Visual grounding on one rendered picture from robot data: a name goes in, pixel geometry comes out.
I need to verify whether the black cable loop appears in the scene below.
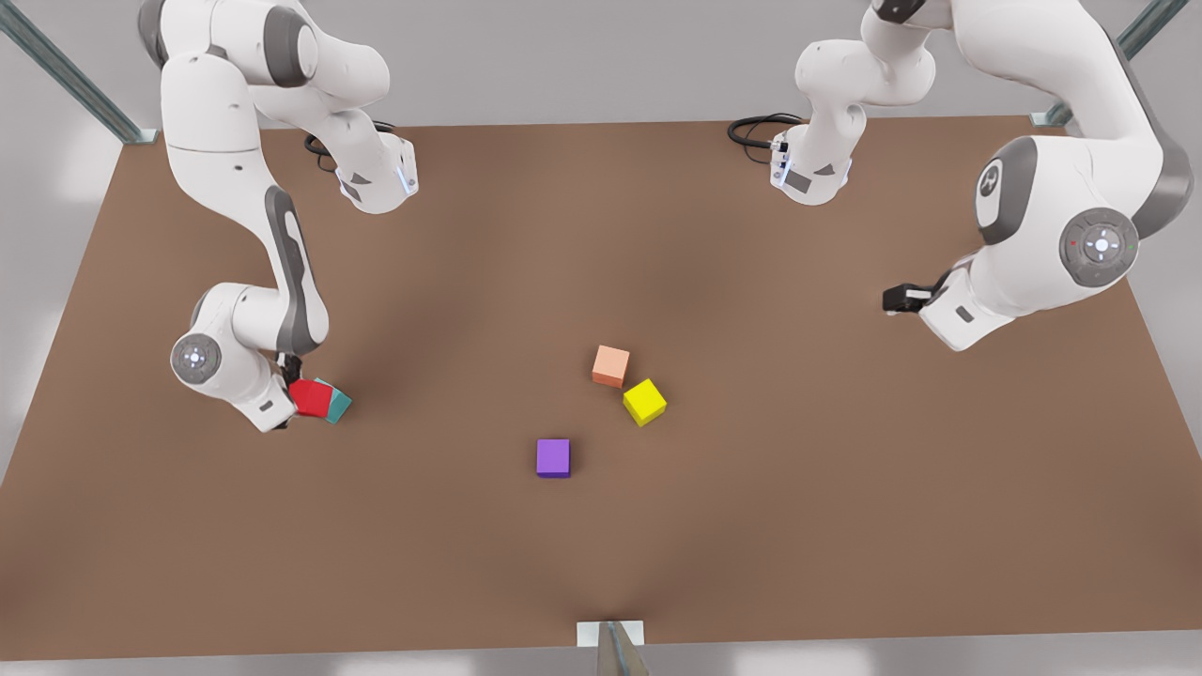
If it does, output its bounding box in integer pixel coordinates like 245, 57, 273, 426
727, 113, 809, 151
303, 120, 398, 175

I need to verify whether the teal wooden cube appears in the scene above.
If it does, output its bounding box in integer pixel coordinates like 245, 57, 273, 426
315, 377, 353, 425

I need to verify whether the red wooden cube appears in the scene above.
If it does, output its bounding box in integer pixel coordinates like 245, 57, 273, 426
288, 378, 334, 420

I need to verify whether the silver frame post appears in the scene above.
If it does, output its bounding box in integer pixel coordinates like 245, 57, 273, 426
1030, 0, 1190, 129
0, 0, 159, 146
576, 619, 651, 676

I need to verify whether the orange wooden cube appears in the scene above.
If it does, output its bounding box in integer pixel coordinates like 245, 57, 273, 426
592, 345, 631, 390

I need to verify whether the yellow wooden cube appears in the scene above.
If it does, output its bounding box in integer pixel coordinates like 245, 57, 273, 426
623, 378, 669, 428

